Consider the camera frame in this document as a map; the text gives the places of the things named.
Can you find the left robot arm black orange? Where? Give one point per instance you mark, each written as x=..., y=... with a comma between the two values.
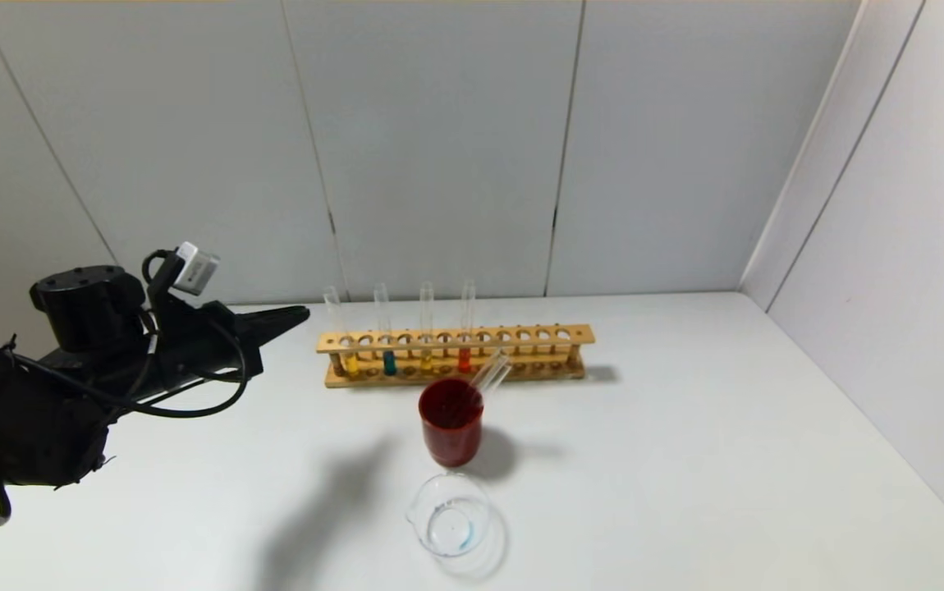
x=20, y=419

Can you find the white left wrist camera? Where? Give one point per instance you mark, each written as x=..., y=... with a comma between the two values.
x=195, y=271

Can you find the wooden test tube rack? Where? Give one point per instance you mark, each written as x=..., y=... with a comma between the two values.
x=583, y=334

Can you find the test tube blue liquid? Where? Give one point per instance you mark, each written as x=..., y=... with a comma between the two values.
x=390, y=363

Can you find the red plastic cup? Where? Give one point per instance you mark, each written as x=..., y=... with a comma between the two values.
x=451, y=443

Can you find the clear glass beaker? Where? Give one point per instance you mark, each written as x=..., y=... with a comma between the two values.
x=449, y=525

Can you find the test tube bright yellow liquid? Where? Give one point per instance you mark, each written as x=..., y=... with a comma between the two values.
x=351, y=364

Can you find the test tube pale yellow liquid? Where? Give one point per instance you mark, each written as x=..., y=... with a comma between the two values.
x=426, y=361

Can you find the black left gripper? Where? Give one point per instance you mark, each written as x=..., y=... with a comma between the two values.
x=236, y=338

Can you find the empty glass test tube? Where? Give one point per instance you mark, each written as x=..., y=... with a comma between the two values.
x=490, y=377

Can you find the test tube red liquid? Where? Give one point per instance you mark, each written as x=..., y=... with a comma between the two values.
x=465, y=361

